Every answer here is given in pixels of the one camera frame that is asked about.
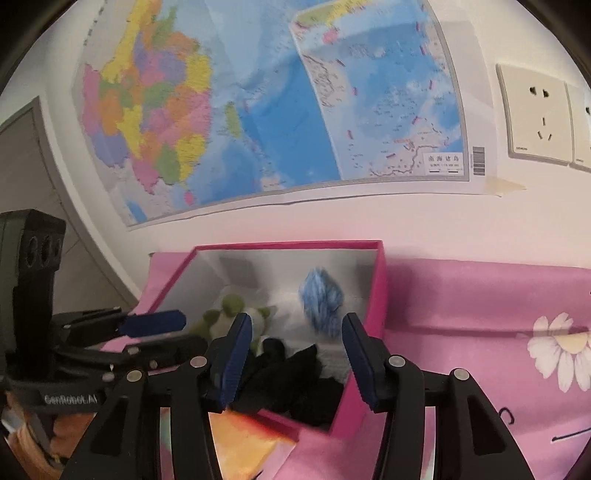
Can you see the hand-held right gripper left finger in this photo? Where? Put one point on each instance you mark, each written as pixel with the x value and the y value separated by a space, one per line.
pixel 235 364

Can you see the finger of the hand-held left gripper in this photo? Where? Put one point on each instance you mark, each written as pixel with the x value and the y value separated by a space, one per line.
pixel 152 322
pixel 175 346

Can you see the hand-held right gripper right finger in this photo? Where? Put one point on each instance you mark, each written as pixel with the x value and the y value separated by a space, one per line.
pixel 362 364

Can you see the green frog plush toy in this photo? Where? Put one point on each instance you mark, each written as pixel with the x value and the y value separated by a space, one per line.
pixel 226 309

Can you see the black fabric scrunchie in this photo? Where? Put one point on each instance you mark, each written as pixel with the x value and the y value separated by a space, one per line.
pixel 309 383

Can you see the pink cardboard box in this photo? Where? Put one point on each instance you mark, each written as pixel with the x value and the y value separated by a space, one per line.
pixel 376 295

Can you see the blue checkered scrunchie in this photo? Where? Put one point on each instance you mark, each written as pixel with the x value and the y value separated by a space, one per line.
pixel 321 295

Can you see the person's left forearm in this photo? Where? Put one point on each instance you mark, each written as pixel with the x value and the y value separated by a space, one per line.
pixel 23 447

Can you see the pastel tissue box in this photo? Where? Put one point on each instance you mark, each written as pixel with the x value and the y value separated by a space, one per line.
pixel 244 443

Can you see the grey door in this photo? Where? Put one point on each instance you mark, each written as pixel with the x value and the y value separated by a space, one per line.
pixel 27 175

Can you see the pink printed bedsheet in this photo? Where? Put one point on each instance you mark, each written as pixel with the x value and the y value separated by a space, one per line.
pixel 461 300

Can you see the colourful wall map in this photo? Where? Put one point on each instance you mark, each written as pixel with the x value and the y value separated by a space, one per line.
pixel 277 92

